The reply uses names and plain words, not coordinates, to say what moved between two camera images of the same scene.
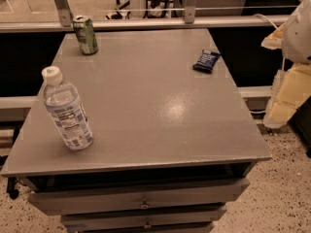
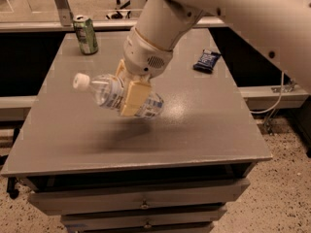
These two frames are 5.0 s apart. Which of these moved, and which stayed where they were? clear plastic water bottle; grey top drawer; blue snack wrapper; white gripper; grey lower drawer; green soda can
Moved: white gripper; clear plastic water bottle
Stayed: blue snack wrapper; green soda can; grey lower drawer; grey top drawer
